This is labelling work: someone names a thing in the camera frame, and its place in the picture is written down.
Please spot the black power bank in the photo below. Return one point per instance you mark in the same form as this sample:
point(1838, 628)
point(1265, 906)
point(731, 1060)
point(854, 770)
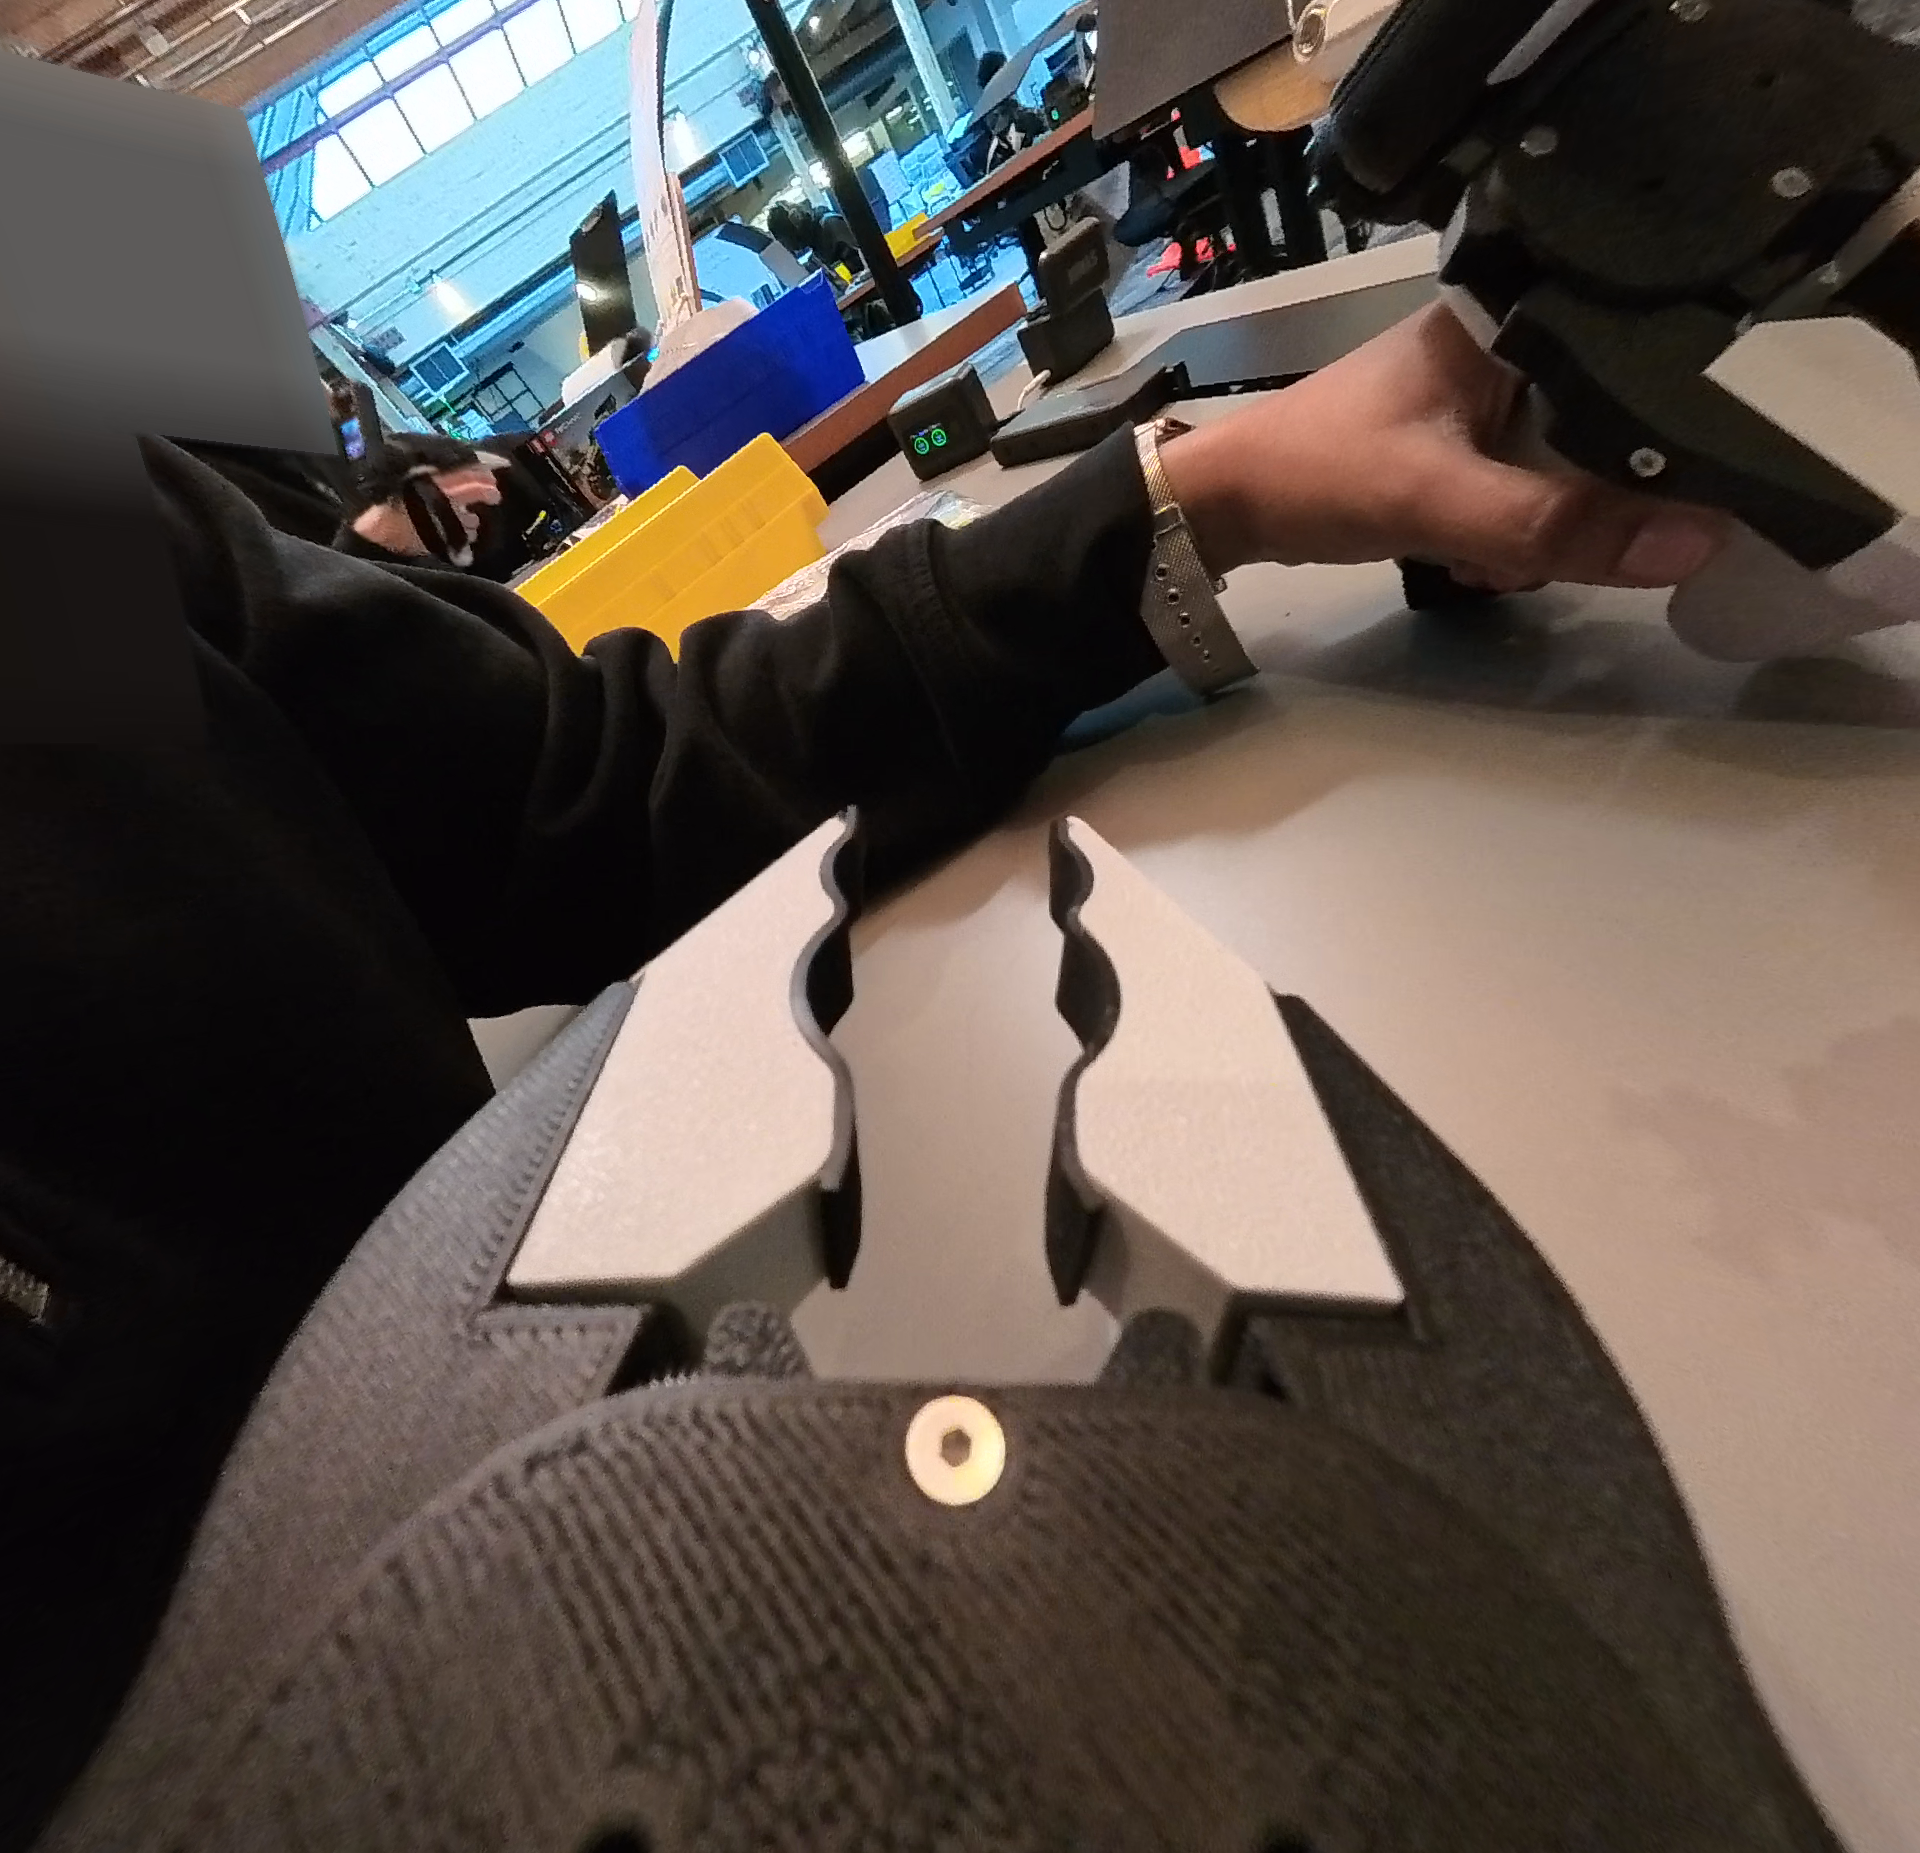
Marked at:
point(1072, 420)

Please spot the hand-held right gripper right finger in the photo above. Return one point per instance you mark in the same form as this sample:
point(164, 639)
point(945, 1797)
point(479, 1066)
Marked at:
point(1230, 1149)

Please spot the person's black clothing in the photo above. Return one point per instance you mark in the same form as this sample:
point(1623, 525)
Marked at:
point(178, 1058)

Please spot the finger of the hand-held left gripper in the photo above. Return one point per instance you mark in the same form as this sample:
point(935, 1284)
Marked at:
point(1874, 249)
point(1845, 413)

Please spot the black charger cube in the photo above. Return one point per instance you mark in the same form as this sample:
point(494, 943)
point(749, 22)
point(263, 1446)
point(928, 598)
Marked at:
point(943, 420)

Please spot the black device box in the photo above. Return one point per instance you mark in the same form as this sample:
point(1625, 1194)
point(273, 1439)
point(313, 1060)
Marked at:
point(1072, 331)

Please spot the grey table with brown edge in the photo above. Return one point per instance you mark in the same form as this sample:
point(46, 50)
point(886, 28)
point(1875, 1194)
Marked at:
point(929, 346)

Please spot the white curved board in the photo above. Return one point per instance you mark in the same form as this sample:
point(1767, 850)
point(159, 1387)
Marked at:
point(667, 203)

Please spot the black steel column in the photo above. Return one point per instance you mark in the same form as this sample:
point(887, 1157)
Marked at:
point(810, 128)

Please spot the silver mesh wristwatch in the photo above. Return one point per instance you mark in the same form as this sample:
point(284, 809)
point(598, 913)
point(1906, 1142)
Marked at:
point(1186, 595)

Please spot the person's left forearm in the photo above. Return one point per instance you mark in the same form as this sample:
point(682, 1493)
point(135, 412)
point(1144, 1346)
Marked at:
point(838, 653)

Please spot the yellow storage bin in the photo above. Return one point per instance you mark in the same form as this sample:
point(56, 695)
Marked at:
point(676, 549)

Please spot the dark grey screen panel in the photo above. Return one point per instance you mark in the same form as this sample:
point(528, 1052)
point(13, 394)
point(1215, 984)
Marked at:
point(1200, 22)

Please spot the blue storage bin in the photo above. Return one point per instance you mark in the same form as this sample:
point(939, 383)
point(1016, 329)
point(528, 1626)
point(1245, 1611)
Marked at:
point(750, 383)

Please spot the person's left hand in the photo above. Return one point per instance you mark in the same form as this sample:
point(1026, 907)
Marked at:
point(1351, 474)

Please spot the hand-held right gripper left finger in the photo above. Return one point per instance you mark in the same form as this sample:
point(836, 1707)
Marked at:
point(689, 1149)

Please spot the clear bag of bricks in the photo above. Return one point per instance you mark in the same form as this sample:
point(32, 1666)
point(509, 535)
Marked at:
point(914, 510)

